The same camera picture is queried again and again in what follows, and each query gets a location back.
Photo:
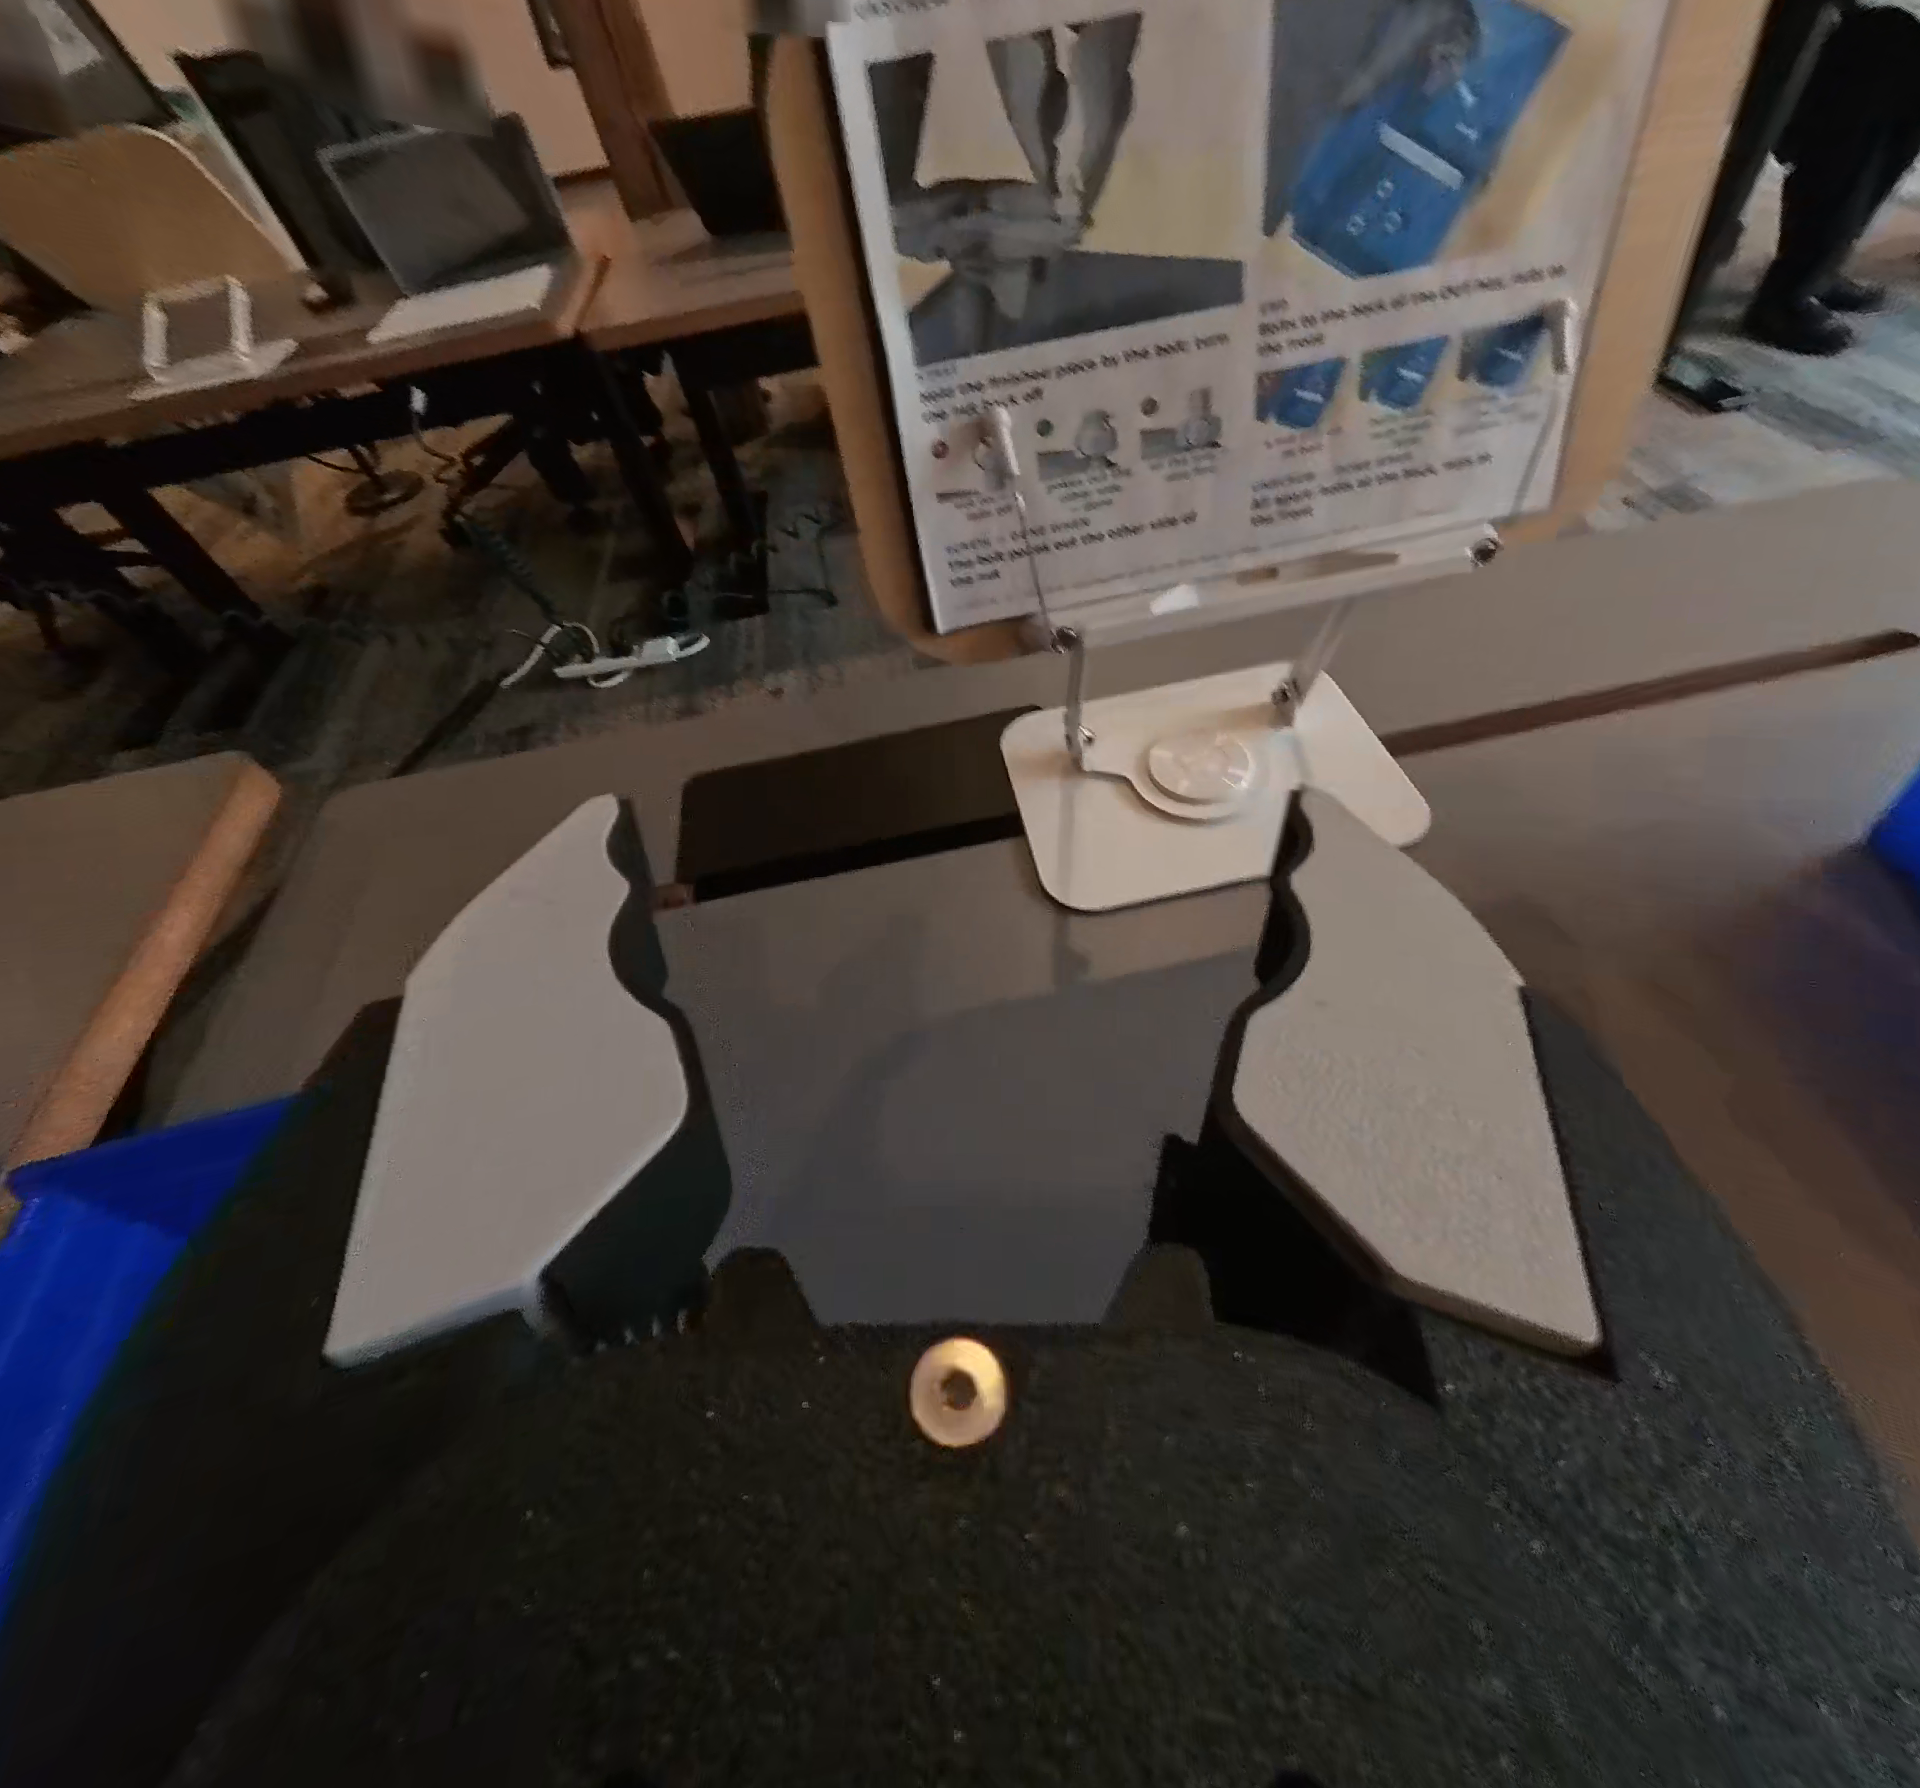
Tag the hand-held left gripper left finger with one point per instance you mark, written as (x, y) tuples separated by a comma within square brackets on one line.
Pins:
[(510, 1098)]

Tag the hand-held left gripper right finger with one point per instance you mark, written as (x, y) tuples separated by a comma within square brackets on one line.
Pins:
[(1409, 1098)]

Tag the blue plastic bin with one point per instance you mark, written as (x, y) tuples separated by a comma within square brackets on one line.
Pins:
[(91, 1295)]

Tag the blue bin with black divider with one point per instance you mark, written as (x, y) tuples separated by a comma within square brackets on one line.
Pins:
[(1898, 834)]

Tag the white power strip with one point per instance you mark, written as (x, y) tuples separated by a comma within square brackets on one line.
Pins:
[(660, 650)]

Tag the brown wooden desk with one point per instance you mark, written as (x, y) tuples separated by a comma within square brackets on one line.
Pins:
[(299, 371), (690, 304)]

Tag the printed instruction sheet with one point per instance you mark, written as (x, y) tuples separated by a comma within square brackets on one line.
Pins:
[(1199, 364)]

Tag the white paper sheet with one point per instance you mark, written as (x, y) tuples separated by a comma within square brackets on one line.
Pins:
[(457, 305)]

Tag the clear acrylic stand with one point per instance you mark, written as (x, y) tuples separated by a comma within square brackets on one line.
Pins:
[(189, 326)]

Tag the grey laptop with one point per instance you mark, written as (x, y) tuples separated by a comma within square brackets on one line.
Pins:
[(444, 207)]

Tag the long wooden desk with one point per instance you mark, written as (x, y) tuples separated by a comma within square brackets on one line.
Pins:
[(1724, 258)]

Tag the black laptop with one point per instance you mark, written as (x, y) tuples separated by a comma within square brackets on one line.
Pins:
[(719, 176)]

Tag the beige curved board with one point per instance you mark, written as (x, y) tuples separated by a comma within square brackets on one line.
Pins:
[(134, 213)]

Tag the black monitor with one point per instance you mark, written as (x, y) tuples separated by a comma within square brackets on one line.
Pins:
[(263, 153)]

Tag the dark framed screen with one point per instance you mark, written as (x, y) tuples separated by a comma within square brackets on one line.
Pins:
[(75, 42)]

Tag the black round pedestal base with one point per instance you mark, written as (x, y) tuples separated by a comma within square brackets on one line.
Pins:
[(390, 491)]

